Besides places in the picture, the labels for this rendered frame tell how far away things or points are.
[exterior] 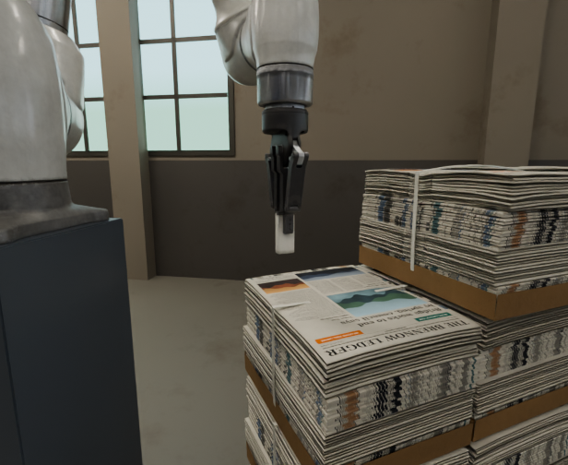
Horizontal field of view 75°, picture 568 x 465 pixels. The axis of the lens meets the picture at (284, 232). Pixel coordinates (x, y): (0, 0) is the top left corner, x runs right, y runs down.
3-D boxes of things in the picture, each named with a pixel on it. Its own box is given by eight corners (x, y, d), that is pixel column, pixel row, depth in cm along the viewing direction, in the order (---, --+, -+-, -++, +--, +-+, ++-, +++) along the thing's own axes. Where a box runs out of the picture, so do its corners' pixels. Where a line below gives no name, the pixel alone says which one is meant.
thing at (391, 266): (358, 261, 91) (359, 244, 91) (446, 251, 102) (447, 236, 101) (400, 280, 77) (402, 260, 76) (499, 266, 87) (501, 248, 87)
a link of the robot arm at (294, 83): (298, 79, 64) (298, 114, 66) (248, 74, 61) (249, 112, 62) (324, 67, 56) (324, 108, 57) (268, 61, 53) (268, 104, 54)
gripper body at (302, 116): (318, 106, 57) (316, 167, 59) (294, 113, 65) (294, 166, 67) (273, 103, 54) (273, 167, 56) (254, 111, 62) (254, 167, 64)
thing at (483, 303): (420, 289, 71) (422, 268, 71) (524, 272, 82) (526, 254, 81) (494, 322, 57) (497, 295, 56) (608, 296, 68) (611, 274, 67)
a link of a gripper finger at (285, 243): (292, 211, 63) (294, 212, 63) (292, 252, 65) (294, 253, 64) (277, 212, 62) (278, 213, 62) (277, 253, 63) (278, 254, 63)
